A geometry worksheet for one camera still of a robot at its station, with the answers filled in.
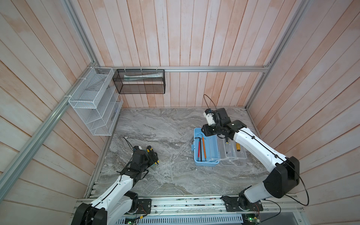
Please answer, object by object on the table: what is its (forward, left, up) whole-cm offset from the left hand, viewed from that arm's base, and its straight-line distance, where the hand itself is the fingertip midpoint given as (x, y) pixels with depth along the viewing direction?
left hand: (152, 159), depth 87 cm
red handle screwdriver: (+8, -31, -4) cm, 32 cm away
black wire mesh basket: (+53, +13, +22) cm, 59 cm away
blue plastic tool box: (+8, -39, -5) cm, 41 cm away
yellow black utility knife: (-2, -1, +9) cm, 9 cm away
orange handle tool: (+10, -34, -3) cm, 36 cm away
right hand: (+13, -32, +15) cm, 38 cm away
